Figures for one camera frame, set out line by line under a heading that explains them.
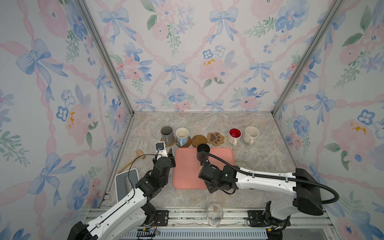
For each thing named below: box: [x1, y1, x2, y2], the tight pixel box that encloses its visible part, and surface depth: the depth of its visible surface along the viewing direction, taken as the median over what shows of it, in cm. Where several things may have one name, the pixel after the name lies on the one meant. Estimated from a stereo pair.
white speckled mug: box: [243, 126, 260, 146], surface depth 100 cm
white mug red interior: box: [227, 127, 242, 146], surface depth 100 cm
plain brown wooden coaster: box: [191, 134, 208, 148], surface depth 106 cm
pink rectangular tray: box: [173, 147, 236, 189], surface depth 94 cm
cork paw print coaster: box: [207, 131, 225, 146], surface depth 106 cm
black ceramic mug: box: [196, 143, 210, 162], surface depth 91 cm
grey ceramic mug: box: [160, 125, 174, 145], surface depth 97 cm
